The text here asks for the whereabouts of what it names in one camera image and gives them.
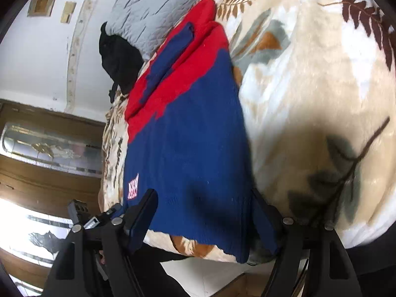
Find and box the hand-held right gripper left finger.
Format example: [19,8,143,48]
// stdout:
[45,188,159,297]

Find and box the beige leaf-print blanket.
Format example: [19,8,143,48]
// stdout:
[98,0,396,264]

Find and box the wooden wardrobe with mirror panels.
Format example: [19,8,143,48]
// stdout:
[0,97,107,295]

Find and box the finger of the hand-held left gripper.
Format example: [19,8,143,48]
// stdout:
[103,203,123,220]

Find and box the small framed wall picture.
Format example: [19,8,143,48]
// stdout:
[60,1,77,24]

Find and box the grey quilted pillow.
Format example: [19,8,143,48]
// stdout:
[110,0,219,63]

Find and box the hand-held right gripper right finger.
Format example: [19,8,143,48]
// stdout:
[252,188,363,297]

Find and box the red and blue knit sweater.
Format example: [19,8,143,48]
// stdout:
[124,0,279,264]

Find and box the black cloth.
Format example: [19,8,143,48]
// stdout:
[99,22,145,104]

